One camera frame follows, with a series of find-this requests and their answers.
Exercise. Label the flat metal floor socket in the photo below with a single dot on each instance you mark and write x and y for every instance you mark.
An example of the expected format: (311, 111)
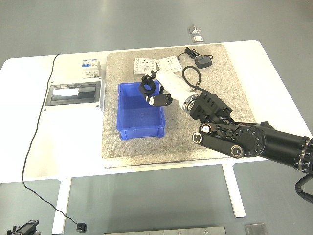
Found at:
(197, 39)

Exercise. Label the long metal floor plate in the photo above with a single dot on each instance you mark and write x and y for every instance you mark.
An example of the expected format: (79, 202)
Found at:
(166, 231)

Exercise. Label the black hexagonal nut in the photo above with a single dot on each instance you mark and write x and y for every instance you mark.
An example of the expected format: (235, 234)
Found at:
(143, 88)

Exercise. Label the grey-brown mat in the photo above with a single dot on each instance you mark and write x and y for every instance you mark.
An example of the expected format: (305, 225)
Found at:
(171, 151)

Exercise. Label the open metal floor socket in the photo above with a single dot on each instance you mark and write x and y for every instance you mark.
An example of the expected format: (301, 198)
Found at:
(194, 30)

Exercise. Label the square grey floor plate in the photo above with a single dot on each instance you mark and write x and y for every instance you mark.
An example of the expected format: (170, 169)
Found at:
(255, 229)

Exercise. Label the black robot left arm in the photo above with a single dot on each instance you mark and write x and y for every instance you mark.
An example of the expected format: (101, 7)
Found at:
(27, 226)

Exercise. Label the blue plastic box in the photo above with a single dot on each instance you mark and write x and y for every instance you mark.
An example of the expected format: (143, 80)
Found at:
(137, 117)

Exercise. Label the white circuit breaker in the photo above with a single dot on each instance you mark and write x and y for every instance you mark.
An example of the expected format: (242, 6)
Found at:
(90, 69)

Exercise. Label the white table leg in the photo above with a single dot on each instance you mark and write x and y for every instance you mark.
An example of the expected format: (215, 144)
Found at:
(234, 193)
(61, 208)

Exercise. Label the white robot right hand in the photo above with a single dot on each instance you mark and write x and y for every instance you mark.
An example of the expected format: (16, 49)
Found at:
(172, 83)

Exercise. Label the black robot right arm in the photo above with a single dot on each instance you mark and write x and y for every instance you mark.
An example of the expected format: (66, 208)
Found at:
(249, 139)

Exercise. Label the grey electrical distribution box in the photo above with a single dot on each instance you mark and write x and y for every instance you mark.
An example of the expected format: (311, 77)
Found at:
(73, 94)

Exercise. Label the white wall socket panel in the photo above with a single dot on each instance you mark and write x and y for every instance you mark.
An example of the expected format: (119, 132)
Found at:
(170, 64)
(143, 66)

